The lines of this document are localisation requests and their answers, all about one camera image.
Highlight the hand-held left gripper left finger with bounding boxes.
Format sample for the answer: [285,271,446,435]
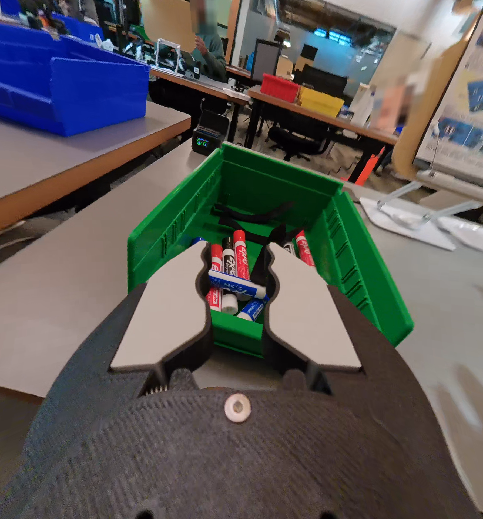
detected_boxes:
[110,241,214,388]

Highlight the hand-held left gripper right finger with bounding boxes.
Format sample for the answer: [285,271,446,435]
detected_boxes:
[262,242,364,389]

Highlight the pile of dry erase markers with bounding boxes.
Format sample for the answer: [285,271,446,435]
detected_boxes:
[191,229,317,323]

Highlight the green plastic bin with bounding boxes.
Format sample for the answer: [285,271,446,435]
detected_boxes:
[127,142,414,359]

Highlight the grey desk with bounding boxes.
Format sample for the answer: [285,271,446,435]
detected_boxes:
[0,140,483,515]

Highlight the orange cone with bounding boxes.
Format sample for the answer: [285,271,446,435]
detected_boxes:
[347,152,382,185]

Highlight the black office chair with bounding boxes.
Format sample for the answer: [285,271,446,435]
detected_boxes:
[268,126,327,162]

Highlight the blue plastic bins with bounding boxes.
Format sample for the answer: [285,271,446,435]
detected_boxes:
[0,101,191,242]

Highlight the long wood-edged table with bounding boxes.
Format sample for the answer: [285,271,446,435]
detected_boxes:
[246,85,400,185]
[149,67,253,142]

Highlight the black battery charger box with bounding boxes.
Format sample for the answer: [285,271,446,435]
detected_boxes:
[192,109,231,157]

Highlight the wooden divider panel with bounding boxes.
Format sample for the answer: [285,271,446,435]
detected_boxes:
[393,24,483,181]

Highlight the yellow plastic bin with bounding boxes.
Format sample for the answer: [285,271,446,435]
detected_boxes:
[297,86,345,118]

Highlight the blue plastic bin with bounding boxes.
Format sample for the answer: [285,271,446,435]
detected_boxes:
[51,12,104,41]
[0,20,151,137]

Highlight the red plastic bin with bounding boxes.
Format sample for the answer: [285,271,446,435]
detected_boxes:
[261,73,301,103]

